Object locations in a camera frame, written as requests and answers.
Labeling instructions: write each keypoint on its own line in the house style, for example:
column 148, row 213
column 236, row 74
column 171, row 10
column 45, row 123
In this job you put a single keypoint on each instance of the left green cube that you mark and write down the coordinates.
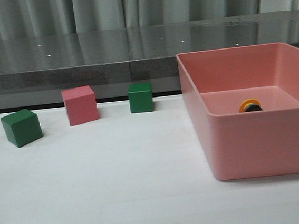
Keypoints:
column 22, row 127

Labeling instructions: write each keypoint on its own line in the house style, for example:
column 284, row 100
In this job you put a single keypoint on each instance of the pink cube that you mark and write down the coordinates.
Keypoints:
column 80, row 105

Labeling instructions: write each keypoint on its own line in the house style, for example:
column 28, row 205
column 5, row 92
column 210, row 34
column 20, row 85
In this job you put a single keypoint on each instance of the right green cube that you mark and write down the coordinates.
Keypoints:
column 140, row 97

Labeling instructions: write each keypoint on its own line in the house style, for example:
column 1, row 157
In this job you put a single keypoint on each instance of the yellow push button switch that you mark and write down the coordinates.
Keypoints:
column 250, row 105

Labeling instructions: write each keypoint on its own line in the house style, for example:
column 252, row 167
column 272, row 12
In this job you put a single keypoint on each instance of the grey curtain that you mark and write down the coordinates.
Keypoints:
column 31, row 18

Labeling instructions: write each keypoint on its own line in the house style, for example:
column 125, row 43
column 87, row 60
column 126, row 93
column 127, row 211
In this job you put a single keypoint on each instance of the green cube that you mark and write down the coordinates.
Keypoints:
column 22, row 127
column 140, row 97

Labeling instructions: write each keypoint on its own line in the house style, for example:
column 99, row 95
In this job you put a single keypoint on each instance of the grey stone ledge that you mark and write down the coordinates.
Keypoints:
column 34, row 71

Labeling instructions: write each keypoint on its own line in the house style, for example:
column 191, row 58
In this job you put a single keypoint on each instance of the pink plastic bin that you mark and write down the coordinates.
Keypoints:
column 238, row 145

